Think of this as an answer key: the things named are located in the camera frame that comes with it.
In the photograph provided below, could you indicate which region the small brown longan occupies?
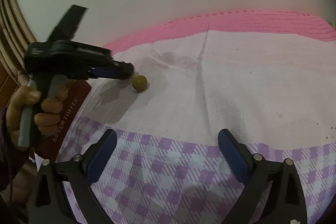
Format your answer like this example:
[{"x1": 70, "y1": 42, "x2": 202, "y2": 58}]
[{"x1": 132, "y1": 75, "x2": 148, "y2": 92}]

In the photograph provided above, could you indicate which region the person left hand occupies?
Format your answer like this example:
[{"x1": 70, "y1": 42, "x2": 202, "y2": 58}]
[{"x1": 6, "y1": 80, "x2": 73, "y2": 143}]

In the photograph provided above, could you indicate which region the gold metal tin tray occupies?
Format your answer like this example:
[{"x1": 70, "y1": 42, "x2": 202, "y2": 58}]
[{"x1": 34, "y1": 80, "x2": 92, "y2": 161}]

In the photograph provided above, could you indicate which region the pink purple checked tablecloth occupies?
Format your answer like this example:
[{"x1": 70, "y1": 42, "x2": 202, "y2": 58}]
[{"x1": 58, "y1": 11, "x2": 335, "y2": 223}]

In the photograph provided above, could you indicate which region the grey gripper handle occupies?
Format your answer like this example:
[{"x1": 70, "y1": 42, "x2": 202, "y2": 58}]
[{"x1": 18, "y1": 75, "x2": 67, "y2": 148}]

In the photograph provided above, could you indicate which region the rattan chair frame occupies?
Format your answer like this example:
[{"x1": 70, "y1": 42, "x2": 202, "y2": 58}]
[{"x1": 1, "y1": 0, "x2": 36, "y2": 85}]

